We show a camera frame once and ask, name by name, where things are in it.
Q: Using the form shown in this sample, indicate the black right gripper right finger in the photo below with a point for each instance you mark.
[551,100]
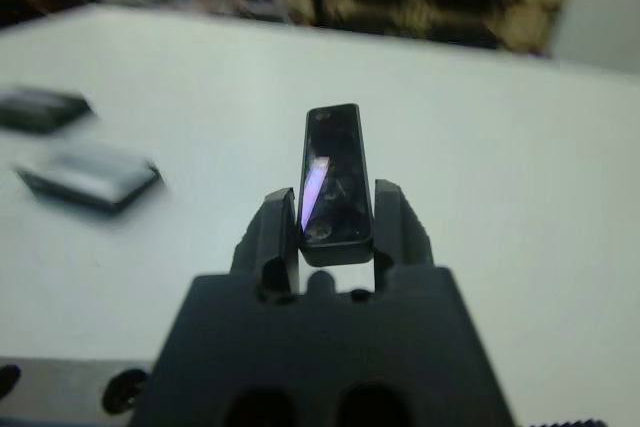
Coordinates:
[400,237]

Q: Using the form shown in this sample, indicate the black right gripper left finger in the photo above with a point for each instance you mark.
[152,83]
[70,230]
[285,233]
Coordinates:
[272,237]

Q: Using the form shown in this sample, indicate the slim black camera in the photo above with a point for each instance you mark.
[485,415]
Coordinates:
[340,172]

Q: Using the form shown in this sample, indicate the black glossy box lid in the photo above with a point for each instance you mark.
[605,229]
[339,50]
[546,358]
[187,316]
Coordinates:
[40,112]

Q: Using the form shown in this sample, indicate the black box with white insert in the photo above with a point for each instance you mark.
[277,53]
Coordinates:
[90,172]

